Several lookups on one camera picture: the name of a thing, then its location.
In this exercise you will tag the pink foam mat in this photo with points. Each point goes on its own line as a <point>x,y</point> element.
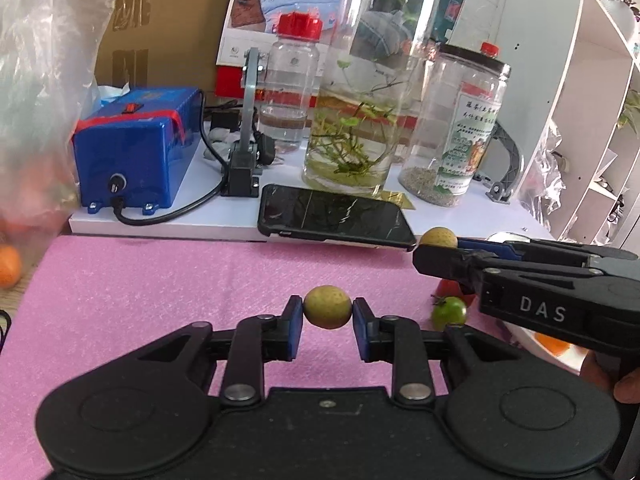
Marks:
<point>150,285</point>

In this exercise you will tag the black smartphone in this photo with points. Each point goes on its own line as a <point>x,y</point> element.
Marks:
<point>335,215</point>

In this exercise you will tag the small yellow-green jujube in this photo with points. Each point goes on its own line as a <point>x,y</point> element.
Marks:
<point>437,237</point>
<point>327,307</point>

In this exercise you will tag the crumpled clear plastic bag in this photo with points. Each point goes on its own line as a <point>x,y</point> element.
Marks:
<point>542,175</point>

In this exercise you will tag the white plate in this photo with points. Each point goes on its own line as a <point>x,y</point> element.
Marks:
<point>517,337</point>

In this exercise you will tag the teal printed box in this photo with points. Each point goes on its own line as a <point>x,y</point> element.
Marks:
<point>450,7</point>

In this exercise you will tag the white shelf unit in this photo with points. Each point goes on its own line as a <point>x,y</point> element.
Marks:
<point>560,60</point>

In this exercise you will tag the person's right hand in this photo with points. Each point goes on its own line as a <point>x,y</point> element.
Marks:
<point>595,372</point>

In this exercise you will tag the black power adapter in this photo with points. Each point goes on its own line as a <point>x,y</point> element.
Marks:
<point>265,149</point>

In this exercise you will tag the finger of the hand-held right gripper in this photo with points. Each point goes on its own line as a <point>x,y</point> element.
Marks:
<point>440,262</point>
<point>487,247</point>

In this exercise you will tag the glass vase with water plant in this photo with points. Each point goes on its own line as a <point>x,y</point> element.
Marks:
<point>360,125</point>

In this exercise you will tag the bagged orange tangerine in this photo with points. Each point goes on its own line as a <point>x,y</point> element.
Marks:
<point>7,266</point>

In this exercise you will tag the clear labelled plastic jar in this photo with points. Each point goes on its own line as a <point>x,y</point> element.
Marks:
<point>450,135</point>

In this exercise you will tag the white board platform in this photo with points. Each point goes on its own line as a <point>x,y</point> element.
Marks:
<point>200,220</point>

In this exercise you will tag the large clear plastic bag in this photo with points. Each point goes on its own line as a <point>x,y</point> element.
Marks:
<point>40,110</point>

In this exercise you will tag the gold foil card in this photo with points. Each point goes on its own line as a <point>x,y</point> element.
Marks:
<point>395,199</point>

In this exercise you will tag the small red fruit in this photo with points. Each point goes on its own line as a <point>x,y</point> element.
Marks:
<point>450,287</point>

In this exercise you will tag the small clear red-capped bottle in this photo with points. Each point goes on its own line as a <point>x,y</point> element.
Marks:
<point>287,85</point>

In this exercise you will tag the green potted plant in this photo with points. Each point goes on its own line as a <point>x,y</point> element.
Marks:
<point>629,112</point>

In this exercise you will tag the small green tomato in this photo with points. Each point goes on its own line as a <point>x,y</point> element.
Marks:
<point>450,314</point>

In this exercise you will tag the cardboard box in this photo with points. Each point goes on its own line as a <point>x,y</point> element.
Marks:
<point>160,25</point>

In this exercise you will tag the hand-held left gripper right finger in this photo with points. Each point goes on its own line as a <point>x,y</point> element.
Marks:
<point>361,332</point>

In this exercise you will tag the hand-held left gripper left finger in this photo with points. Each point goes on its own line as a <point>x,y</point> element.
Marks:
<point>295,330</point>

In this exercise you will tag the blue power box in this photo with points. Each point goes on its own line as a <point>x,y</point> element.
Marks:
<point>130,150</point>

